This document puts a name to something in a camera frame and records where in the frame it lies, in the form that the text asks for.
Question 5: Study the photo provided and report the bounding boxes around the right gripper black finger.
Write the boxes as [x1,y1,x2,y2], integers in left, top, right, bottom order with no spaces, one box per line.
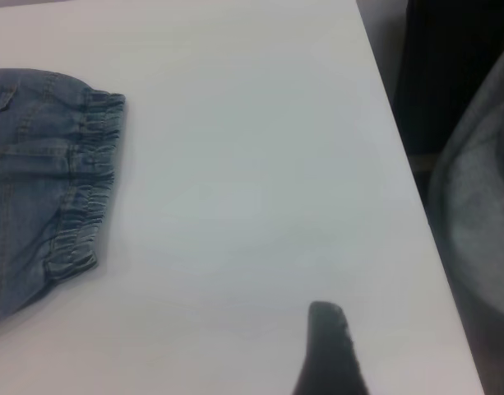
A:
[291,300,372,395]

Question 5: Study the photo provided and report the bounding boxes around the blue denim jeans with print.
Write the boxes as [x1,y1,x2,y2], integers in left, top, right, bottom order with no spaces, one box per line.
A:
[0,67,127,327]

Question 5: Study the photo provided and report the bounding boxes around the grey fleece garment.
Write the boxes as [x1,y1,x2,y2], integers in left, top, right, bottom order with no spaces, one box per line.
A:
[427,52,504,395]

